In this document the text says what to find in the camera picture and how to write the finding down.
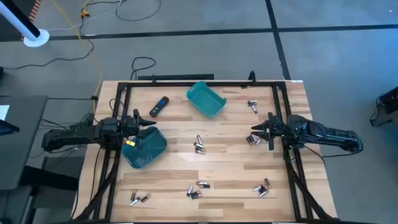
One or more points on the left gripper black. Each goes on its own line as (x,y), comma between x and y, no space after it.
(129,126)

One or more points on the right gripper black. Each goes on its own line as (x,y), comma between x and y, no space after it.
(281,130)

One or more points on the blue plastic bin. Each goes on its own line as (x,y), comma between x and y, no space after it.
(150,154)

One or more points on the green plastic bin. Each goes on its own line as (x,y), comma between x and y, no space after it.
(206,101)

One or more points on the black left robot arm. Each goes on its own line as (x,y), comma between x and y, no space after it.
(77,137)

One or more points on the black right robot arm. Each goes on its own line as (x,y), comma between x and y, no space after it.
(326,135)

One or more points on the yellow tape tag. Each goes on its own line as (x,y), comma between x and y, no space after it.
(130,143)

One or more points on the black remote control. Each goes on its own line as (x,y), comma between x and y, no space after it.
(159,106)

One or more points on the black clamp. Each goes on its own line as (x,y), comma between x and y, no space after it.
(252,77)

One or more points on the black power strip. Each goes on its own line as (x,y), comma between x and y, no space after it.
(175,76)

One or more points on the grey desk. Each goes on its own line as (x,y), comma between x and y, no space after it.
(21,140)

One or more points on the black equipment box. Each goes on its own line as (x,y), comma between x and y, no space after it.
(387,105)

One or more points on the dark tablet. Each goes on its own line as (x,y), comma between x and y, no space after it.
(7,127)

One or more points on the white pole with round base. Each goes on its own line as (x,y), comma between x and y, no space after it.
(36,39)

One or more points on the white paper sheet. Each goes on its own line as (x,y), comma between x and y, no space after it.
(3,112)

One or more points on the orange black striped board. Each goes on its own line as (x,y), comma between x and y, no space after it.
(36,7)

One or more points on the black aluminium table frame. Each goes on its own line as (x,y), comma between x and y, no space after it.
(202,84)

